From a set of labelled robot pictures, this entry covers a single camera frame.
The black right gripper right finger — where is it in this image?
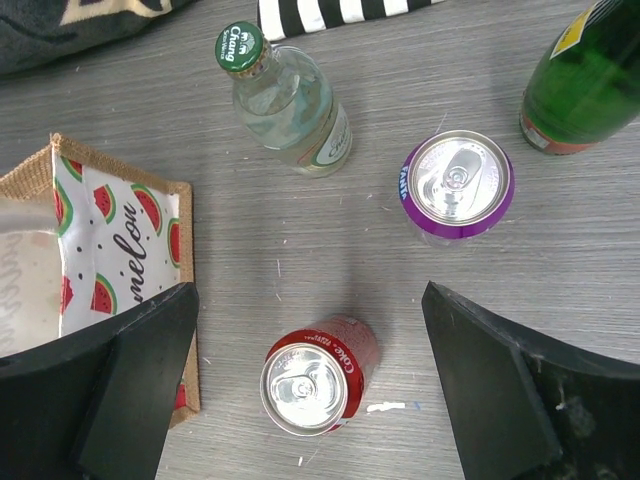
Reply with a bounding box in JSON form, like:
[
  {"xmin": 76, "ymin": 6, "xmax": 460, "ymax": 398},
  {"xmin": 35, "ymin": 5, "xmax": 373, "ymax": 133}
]
[{"xmin": 422, "ymin": 282, "xmax": 639, "ymax": 479}]

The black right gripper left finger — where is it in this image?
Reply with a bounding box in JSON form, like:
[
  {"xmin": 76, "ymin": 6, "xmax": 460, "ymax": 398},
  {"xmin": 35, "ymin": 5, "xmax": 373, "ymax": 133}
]
[{"xmin": 1, "ymin": 282, "xmax": 199, "ymax": 479}]

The burlap watermelon canvas bag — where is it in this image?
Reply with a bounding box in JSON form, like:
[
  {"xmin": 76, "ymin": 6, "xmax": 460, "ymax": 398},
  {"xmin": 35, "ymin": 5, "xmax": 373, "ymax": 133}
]
[{"xmin": 0, "ymin": 132, "xmax": 202, "ymax": 430}]

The purple Fanta can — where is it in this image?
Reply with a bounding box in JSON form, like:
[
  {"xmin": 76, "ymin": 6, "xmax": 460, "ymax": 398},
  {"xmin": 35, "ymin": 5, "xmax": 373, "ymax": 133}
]
[{"xmin": 398, "ymin": 130, "xmax": 516, "ymax": 246}]

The green Perrier glass bottle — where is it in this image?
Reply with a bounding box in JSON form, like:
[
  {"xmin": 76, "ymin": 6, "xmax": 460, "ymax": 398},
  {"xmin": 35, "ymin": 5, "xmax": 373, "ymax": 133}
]
[{"xmin": 519, "ymin": 0, "xmax": 639, "ymax": 155}]

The clear glass Chang bottle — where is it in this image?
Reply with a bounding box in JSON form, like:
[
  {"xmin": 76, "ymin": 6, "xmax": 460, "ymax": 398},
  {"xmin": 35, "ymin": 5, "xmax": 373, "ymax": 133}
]
[{"xmin": 215, "ymin": 21, "xmax": 353, "ymax": 178}]

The red Coke can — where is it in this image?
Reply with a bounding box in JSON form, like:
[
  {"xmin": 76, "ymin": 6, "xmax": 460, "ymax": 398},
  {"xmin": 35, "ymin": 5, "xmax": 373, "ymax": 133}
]
[{"xmin": 260, "ymin": 314, "xmax": 381, "ymax": 437}]

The black floral plush blanket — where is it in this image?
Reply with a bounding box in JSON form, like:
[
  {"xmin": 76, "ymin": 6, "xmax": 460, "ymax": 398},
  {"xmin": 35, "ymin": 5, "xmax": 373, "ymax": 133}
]
[{"xmin": 1, "ymin": 0, "xmax": 188, "ymax": 75}]

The black white striped cloth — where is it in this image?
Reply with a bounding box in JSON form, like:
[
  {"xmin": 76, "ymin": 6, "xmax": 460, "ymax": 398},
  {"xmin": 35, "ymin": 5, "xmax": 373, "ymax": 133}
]
[{"xmin": 257, "ymin": 0, "xmax": 440, "ymax": 41}]

